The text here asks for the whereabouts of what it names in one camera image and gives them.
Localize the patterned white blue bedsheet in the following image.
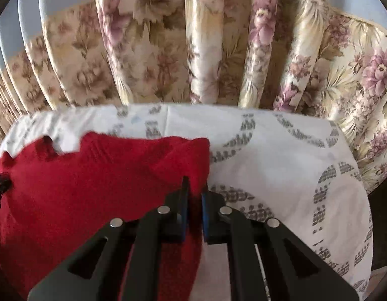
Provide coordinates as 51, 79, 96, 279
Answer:
0, 104, 373, 297

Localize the red knitted sweater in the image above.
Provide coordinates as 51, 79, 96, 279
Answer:
0, 132, 209, 300

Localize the blue floral curtain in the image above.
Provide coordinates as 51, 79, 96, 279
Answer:
0, 0, 387, 192

